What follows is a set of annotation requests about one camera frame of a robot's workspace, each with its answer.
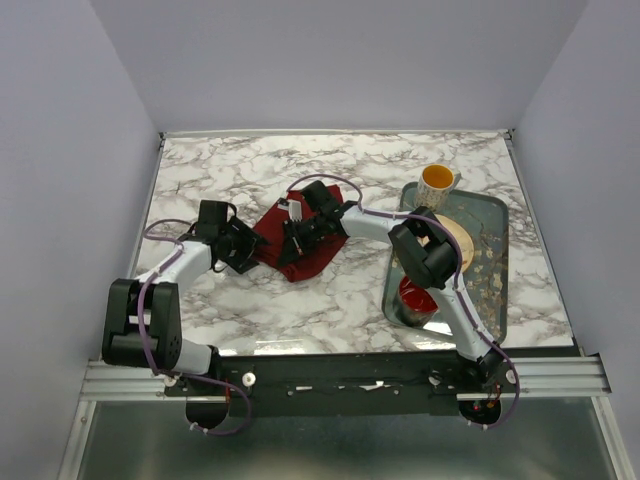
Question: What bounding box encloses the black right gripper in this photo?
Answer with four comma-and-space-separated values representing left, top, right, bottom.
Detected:
277, 214, 325, 269

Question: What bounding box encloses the dark red cloth napkin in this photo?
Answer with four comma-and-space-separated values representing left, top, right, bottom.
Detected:
253, 180, 353, 283

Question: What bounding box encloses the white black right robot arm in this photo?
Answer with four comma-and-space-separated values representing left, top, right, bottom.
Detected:
277, 200, 504, 392

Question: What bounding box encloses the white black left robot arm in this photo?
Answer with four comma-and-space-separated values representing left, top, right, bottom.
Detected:
101, 216, 269, 395

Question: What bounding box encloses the red and black cup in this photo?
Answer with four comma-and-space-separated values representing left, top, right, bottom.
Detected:
396, 276, 439, 328

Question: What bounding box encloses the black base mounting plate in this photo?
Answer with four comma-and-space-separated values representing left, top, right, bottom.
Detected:
165, 350, 515, 417

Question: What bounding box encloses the white floral mug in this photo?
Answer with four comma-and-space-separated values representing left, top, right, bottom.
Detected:
414, 164, 461, 212

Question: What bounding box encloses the beige bird pattern plate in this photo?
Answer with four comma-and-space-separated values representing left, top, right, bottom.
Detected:
436, 214, 475, 273

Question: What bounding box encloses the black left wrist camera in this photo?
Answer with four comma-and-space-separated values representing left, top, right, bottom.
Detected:
194, 200, 237, 238

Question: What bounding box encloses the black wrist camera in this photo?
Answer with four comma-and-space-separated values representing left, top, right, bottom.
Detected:
194, 200, 237, 238
276, 180, 343, 221

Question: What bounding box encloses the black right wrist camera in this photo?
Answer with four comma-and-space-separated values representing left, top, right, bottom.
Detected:
276, 180, 343, 221

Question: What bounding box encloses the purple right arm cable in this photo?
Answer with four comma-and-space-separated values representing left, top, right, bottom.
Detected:
284, 173, 521, 431

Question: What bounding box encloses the aluminium frame rail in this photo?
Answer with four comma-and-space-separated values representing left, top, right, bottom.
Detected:
80, 355, 611, 402

